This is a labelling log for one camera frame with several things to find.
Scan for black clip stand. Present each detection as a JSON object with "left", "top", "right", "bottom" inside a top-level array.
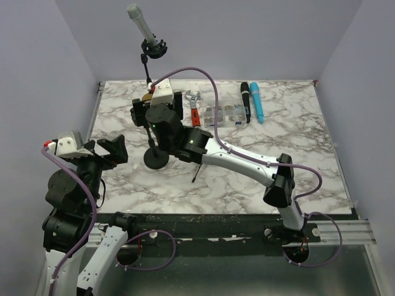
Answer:
[{"left": 131, "top": 98, "right": 170, "bottom": 170}]

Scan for blue microphone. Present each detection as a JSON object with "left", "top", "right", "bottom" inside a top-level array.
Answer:
[{"left": 249, "top": 82, "right": 264, "bottom": 124}]

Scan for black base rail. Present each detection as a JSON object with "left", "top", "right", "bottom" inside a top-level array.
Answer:
[{"left": 92, "top": 212, "right": 362, "bottom": 258}]

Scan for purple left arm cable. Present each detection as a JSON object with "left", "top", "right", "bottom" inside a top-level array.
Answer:
[{"left": 41, "top": 144, "right": 98, "bottom": 296}]

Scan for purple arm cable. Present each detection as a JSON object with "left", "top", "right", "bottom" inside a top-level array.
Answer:
[
  {"left": 148, "top": 67, "right": 323, "bottom": 216},
  {"left": 41, "top": 144, "right": 98, "bottom": 296}
]

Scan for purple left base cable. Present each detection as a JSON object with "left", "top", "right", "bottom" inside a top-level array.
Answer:
[{"left": 114, "top": 231, "right": 178, "bottom": 272}]

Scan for red handled adjustable wrench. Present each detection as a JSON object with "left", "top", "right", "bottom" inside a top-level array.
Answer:
[{"left": 185, "top": 90, "right": 201, "bottom": 127}]

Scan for tall black shock-mount stand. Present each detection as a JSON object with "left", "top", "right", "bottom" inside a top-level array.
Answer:
[{"left": 140, "top": 38, "right": 168, "bottom": 90}]

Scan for clear plastic screw box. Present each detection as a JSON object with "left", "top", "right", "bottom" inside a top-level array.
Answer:
[{"left": 199, "top": 81, "right": 246, "bottom": 129}]

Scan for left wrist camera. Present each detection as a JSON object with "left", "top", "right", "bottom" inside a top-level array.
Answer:
[{"left": 44, "top": 131, "right": 93, "bottom": 159}]

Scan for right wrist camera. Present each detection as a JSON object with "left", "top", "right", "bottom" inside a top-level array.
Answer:
[{"left": 148, "top": 78, "right": 173, "bottom": 106}]

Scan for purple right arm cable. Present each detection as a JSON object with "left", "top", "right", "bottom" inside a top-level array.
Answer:
[{"left": 148, "top": 67, "right": 323, "bottom": 216}]

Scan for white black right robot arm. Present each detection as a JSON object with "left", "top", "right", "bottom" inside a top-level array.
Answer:
[{"left": 130, "top": 92, "right": 307, "bottom": 242}]

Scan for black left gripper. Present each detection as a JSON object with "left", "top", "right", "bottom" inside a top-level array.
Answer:
[{"left": 69, "top": 133, "right": 128, "bottom": 209}]

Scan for gold microphone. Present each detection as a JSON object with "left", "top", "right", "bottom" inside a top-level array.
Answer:
[{"left": 141, "top": 93, "right": 152, "bottom": 104}]

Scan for black tripod shock-mount stand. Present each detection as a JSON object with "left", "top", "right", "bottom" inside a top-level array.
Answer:
[{"left": 191, "top": 164, "right": 203, "bottom": 183}]

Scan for grey microphone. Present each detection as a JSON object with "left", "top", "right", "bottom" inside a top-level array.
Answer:
[{"left": 127, "top": 4, "right": 157, "bottom": 46}]

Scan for black microphone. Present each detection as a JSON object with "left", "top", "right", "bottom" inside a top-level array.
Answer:
[{"left": 240, "top": 82, "right": 251, "bottom": 123}]

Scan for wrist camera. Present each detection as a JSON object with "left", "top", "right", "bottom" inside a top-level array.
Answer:
[
  {"left": 44, "top": 131, "right": 93, "bottom": 159},
  {"left": 148, "top": 78, "right": 173, "bottom": 106}
]

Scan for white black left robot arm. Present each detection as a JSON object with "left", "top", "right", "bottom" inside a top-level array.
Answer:
[{"left": 41, "top": 131, "right": 137, "bottom": 295}]

